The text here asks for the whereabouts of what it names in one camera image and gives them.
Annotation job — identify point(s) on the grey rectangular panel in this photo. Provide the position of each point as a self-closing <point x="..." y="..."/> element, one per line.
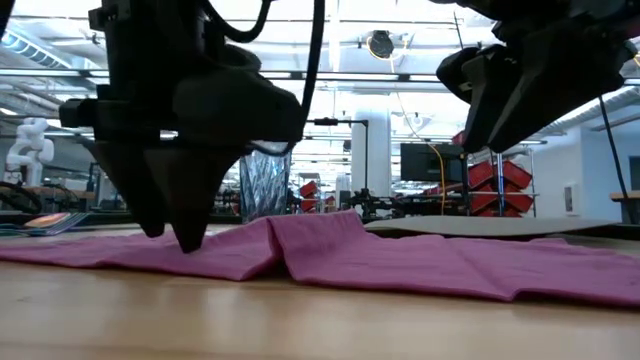
<point x="569" y="199"/>

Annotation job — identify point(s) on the metal shelf rack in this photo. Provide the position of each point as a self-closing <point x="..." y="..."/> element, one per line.
<point x="500" y="165"/>

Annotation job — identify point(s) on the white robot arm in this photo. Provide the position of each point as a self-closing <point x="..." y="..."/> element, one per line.
<point x="32" y="145"/>

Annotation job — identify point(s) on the round grey placemat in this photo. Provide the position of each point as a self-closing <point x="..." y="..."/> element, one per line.
<point x="490" y="226"/>

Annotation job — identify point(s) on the clear faceted glass tumbler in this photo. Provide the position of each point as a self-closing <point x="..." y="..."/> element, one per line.
<point x="265" y="185"/>

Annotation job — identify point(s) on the black monitor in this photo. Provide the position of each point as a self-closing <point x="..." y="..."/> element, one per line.
<point x="430" y="162"/>

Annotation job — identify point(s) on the long white light bar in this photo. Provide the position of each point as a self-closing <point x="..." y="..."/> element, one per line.
<point x="350" y="76"/>

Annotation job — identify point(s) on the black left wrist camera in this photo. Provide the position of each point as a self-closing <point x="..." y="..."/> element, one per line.
<point x="240" y="110"/>

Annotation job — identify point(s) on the magenta cloth napkin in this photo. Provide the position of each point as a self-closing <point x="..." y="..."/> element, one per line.
<point x="350" y="250"/>

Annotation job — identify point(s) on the black gantry stand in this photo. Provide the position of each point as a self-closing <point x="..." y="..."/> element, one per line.
<point x="367" y="160"/>

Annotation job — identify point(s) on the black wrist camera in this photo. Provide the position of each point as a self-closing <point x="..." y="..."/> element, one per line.
<point x="455" y="72"/>
<point x="240" y="110"/>

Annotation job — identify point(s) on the red storage bin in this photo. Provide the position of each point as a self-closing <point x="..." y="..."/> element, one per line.
<point x="482" y="175"/>
<point x="517" y="175"/>
<point x="457" y="138"/>
<point x="519" y="202"/>
<point x="309" y="189"/>
<point x="484" y="202"/>

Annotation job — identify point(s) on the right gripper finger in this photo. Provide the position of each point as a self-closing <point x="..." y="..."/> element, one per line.
<point x="550" y="90"/>
<point x="487" y="100"/>

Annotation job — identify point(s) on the small black robot arm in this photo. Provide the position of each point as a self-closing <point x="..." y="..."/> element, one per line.
<point x="367" y="202"/>

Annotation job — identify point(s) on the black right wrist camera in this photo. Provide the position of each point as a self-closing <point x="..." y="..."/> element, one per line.
<point x="455" y="72"/>

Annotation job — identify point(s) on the wooden desk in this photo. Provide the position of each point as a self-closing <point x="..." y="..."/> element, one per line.
<point x="625" y="196"/>

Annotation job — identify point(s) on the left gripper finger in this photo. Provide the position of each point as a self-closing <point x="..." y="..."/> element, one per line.
<point x="135" y="190"/>
<point x="195" y="200"/>

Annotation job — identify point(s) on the white round pillar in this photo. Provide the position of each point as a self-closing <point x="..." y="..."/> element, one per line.
<point x="372" y="160"/>

